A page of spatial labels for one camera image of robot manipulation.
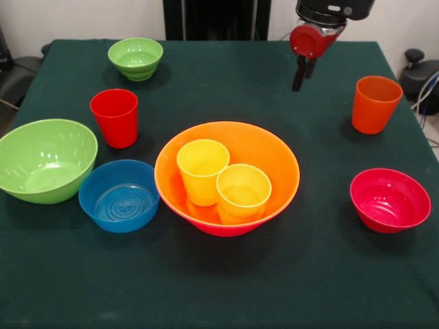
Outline black equipment base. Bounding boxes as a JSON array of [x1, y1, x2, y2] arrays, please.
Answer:
[[399, 49, 439, 102]]

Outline red bowl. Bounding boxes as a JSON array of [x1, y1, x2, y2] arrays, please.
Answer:
[[349, 167, 432, 234]]

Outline blue and white cables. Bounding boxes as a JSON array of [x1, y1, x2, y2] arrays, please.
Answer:
[[410, 70, 439, 117]]

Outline dark green tablecloth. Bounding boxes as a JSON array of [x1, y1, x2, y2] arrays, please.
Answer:
[[0, 39, 439, 329]]

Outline black cabinet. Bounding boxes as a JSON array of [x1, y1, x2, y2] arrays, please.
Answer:
[[163, 0, 272, 41]]

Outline black chair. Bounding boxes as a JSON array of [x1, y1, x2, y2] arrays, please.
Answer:
[[0, 23, 51, 110]]

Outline orange cup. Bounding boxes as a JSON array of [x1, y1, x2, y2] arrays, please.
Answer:
[[351, 76, 403, 135]]

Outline small green bowl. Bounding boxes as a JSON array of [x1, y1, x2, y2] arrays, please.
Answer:
[[107, 37, 164, 82]]

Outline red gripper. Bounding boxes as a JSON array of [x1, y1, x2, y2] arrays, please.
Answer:
[[289, 25, 344, 93]]

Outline large orange bowl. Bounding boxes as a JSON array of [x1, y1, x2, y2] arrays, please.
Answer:
[[154, 121, 301, 228]]

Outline large green bowl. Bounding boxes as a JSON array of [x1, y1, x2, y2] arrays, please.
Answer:
[[0, 119, 99, 206]]

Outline blue bowl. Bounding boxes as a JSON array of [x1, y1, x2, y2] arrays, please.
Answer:
[[78, 159, 161, 234]]

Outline red cup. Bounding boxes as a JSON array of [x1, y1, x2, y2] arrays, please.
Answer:
[[89, 88, 139, 149]]

